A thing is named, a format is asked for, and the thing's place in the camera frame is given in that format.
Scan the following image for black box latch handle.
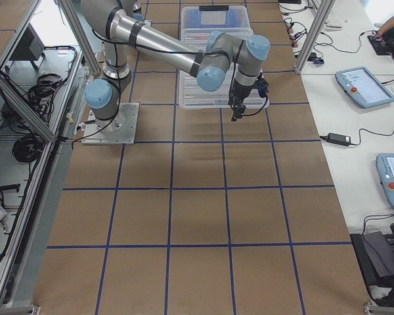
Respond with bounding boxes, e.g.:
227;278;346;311
198;5;229;12

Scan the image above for clear plastic storage box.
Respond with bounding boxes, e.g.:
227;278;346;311
181;5;253;40

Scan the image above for aluminium frame post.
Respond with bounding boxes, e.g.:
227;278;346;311
295;0;335;74

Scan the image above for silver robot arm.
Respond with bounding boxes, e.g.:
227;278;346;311
80;1;270;121

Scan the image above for black power adapter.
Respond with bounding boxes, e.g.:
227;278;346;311
327;133;351;146

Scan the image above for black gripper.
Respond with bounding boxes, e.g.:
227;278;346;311
229;78;269;122

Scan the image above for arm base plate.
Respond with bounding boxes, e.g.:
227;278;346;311
81;102;140;145

